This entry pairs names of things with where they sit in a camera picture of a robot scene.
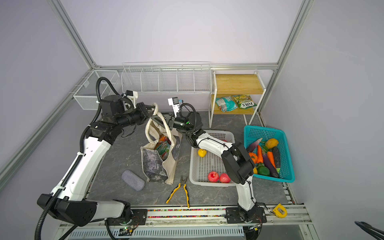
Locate teal snack bag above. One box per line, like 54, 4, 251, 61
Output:
215, 96, 238, 113
155, 143, 171, 161

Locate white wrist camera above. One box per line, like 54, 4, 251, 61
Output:
125, 90, 139, 109
168, 97, 184, 117

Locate orange snack bag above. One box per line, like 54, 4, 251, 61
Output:
158, 135, 170, 143

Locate teal snack bag lower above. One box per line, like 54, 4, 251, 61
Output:
215, 96, 238, 113

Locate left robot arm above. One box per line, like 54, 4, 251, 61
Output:
34, 77, 158, 240

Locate white mesh wall box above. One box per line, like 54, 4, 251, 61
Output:
74, 70, 122, 111

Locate red apple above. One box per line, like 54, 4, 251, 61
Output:
208, 172, 220, 183
219, 173, 231, 184

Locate red apple front left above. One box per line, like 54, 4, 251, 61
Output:
208, 172, 220, 183

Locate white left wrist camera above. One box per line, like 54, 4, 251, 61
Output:
125, 90, 139, 109

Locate small orange pumpkin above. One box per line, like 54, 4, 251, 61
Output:
249, 153, 259, 165

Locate black tripod leg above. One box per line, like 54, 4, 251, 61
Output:
355, 221, 384, 240

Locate red apple front right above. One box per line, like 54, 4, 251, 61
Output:
219, 173, 231, 184

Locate white plastic fruit basket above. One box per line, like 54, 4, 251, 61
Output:
189, 147, 236, 187

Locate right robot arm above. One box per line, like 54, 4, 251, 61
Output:
163, 98, 267, 225

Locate teal plastic vegetable basket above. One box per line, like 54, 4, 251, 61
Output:
244, 126, 296, 183

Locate orange carrot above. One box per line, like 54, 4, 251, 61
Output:
267, 152, 276, 168

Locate yellow handled pliers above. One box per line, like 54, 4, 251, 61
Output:
165, 175, 191, 208

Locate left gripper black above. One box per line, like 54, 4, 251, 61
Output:
117, 103, 159, 129

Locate dark green cucumber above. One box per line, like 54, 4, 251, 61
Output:
272, 147, 281, 173

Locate white wooden two-tier shelf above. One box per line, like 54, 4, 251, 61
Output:
209, 72, 267, 128

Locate yellow tape measure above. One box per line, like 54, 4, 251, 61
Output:
273, 204, 288, 219

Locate yellow bell pepper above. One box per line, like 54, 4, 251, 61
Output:
265, 139, 279, 149

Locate green snack bag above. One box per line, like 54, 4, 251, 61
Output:
232, 95, 256, 110

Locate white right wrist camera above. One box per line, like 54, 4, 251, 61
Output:
168, 97, 184, 117

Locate green bell pepper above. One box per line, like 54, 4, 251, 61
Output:
257, 166, 271, 177

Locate purple eggplant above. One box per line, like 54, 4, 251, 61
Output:
263, 154, 280, 178

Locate white wire wall basket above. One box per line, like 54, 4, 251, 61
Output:
121, 62, 213, 93

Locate cream canvas tote bag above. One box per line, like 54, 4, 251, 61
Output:
141, 103, 182, 185

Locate teal snack bag top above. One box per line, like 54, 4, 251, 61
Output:
155, 143, 171, 161

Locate grey fabric glasses case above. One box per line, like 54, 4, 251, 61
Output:
122, 170, 146, 192

